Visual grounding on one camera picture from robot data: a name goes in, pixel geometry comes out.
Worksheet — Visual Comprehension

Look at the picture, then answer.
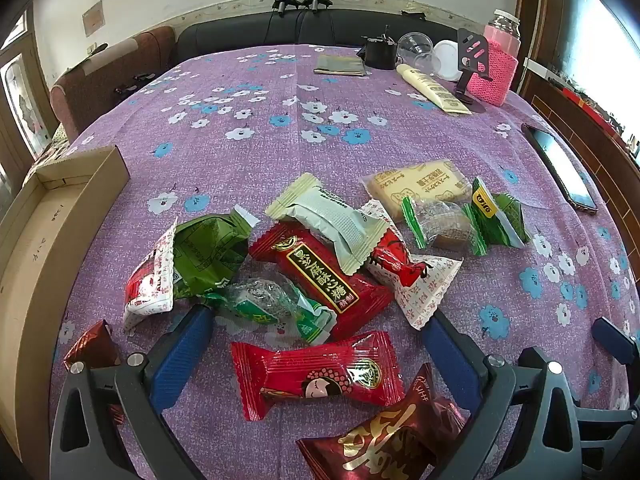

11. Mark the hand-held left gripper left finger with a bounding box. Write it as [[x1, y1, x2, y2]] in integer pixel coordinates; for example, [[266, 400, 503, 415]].
[[49, 304, 217, 480]]

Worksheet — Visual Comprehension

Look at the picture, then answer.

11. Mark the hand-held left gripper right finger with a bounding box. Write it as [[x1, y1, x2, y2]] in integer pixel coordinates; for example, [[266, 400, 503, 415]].
[[422, 309, 588, 480]]

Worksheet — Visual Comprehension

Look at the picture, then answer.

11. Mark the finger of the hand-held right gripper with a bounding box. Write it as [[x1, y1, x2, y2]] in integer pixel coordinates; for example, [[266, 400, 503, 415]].
[[574, 402, 640, 480], [591, 316, 635, 367]]

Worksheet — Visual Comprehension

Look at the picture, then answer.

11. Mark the red and white snack packet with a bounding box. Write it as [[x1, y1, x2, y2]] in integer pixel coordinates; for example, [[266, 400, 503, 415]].
[[360, 199, 465, 332], [122, 217, 178, 333]]

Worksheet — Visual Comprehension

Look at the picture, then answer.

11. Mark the small dark red packet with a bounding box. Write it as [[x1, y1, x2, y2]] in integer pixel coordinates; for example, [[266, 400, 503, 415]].
[[62, 319, 126, 426]]

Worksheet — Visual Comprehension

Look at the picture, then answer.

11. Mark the plain green snack packet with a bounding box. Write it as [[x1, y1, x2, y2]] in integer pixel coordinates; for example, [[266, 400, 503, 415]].
[[170, 207, 261, 301]]

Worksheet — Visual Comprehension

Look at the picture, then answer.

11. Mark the clear sesame snack packet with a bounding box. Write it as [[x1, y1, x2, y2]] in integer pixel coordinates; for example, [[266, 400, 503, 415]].
[[202, 275, 338, 346]]

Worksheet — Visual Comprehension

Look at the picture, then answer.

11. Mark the dark red gold print packet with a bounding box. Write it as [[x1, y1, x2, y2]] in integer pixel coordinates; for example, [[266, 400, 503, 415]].
[[296, 362, 468, 480]]

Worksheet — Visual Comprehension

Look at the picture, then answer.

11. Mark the clear packet with green edges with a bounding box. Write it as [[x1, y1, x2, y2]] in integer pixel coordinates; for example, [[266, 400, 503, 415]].
[[402, 195, 488, 257]]

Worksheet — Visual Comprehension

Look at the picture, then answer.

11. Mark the red packet with face print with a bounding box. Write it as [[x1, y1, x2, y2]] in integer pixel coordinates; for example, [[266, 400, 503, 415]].
[[230, 331, 407, 423]]

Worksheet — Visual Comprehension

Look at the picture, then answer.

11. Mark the green packet with yellow label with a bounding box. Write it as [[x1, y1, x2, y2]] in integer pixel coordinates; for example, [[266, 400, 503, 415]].
[[465, 176, 533, 248]]

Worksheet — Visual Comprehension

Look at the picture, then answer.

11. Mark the red packet with black label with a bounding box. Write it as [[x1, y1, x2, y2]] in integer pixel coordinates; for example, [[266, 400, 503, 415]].
[[248, 222, 396, 343]]

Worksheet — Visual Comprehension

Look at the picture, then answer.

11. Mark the pale yellow biscuit packet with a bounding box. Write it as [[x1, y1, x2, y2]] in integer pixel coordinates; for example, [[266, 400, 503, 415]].
[[361, 158, 475, 223]]

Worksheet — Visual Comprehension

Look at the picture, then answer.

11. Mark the brown cardboard box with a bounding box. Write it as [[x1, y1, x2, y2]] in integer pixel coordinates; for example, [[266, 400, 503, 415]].
[[0, 145, 132, 461]]

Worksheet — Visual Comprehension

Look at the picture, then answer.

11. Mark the white pale green snack packet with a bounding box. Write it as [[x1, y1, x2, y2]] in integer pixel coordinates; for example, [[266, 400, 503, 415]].
[[264, 172, 390, 276]]

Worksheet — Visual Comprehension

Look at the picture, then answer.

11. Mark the black smartphone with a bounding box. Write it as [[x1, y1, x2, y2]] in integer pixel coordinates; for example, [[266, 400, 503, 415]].
[[520, 122, 599, 216]]

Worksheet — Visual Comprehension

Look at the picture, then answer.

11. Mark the purple floral tablecloth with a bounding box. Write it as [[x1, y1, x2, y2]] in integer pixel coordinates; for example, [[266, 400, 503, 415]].
[[50, 42, 640, 480]]

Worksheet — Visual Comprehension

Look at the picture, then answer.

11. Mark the cream yellow tube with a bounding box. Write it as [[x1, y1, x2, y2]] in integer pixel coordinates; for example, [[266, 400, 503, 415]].
[[395, 62, 473, 117]]

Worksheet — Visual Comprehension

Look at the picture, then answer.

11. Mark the brown armchair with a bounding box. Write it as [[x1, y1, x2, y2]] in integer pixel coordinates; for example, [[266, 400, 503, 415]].
[[49, 25, 177, 143]]

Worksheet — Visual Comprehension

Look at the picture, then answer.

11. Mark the bottle in pink knit sleeve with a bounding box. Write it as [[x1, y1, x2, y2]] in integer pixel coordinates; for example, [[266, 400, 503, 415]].
[[481, 8, 522, 107]]

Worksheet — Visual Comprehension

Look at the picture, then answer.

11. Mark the white round lid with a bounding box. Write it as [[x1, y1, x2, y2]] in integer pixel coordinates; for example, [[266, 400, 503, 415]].
[[432, 40, 463, 82]]

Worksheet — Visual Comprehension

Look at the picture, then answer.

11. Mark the wooden glass door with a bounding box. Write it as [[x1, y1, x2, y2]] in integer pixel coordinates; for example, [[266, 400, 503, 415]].
[[0, 10, 58, 201]]

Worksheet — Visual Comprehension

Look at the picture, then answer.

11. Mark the black phone stand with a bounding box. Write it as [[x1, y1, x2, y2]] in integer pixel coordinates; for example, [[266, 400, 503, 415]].
[[452, 27, 496, 115]]

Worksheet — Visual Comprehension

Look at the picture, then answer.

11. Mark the clear plastic cup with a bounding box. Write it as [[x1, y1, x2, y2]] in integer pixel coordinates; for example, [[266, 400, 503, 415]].
[[396, 31, 443, 77]]

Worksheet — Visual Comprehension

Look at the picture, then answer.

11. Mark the black pouch with tools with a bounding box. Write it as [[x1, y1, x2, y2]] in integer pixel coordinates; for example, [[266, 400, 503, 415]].
[[357, 25, 399, 70]]

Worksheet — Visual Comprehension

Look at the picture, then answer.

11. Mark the olive folded pouch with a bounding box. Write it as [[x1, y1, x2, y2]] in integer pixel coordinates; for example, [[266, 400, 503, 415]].
[[314, 53, 368, 77]]

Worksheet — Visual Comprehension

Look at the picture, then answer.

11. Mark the black sofa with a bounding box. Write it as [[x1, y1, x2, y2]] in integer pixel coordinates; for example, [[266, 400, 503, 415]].
[[176, 7, 463, 61]]

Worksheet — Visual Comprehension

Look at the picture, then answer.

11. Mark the small wall plaque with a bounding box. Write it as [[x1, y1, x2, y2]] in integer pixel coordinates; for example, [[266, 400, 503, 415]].
[[81, 1, 106, 37]]

